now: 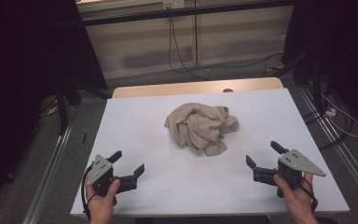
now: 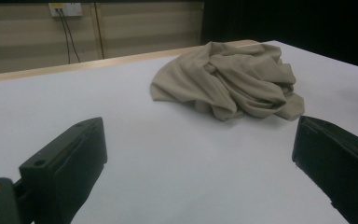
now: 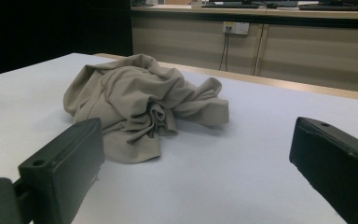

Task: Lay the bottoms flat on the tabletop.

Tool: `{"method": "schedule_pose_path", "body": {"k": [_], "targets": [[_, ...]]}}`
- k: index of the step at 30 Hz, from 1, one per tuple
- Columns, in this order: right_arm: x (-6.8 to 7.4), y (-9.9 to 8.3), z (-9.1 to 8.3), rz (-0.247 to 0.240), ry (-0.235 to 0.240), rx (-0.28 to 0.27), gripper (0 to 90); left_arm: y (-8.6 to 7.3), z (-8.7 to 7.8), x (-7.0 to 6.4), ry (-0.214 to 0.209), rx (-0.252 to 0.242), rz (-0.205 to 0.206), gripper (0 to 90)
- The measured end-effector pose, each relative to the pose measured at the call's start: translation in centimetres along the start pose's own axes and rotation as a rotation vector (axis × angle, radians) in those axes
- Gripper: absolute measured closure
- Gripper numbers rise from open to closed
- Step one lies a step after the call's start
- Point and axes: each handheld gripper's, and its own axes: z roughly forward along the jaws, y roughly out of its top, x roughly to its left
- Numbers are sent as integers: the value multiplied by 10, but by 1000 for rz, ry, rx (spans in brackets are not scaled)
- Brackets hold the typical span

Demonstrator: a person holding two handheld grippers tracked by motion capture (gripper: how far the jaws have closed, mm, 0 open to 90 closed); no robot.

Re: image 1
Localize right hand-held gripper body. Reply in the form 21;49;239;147
253;148;326;199

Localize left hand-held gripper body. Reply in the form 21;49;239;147
87;154;138;199

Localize beige pants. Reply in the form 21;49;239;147
163;102;240;157

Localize person's left hand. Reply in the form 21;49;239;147
85;172;121;218

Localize person's right hand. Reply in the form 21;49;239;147
273;173;318;217

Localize white table mat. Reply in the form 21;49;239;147
70;88;351;217

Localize black metal stand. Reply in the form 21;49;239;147
55;77;113;135

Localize wooden table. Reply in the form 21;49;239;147
111;77;284;99

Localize black curtain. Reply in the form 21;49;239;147
0;0;108;216
283;0;358;129

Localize left hand-held gripper black cable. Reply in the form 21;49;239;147
80;163;98;220

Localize hand-held gripper black cable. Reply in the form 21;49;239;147
80;163;98;220
287;176;319;213

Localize right hand-held gripper black cable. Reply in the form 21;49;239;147
287;176;319;213

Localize black floor cable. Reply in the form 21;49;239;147
302;92;357;150

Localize aluminium floor rail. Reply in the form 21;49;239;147
22;123;74;224
297;86;358;213

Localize white floor cable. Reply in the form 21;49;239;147
321;92;358;139

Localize black hanging cable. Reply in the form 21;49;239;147
167;16;284;82

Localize white wall socket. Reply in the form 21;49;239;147
162;0;186;10

